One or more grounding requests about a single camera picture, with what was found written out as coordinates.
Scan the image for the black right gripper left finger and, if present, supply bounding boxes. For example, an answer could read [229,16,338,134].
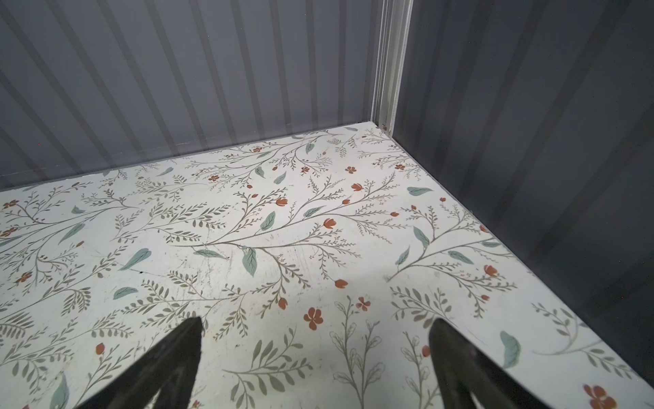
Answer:
[80,317,203,409]

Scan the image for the aluminium corner post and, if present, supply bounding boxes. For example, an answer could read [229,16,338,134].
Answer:
[371,0,414,137]

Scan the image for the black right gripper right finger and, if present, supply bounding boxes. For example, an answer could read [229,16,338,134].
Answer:
[429,319,547,408]

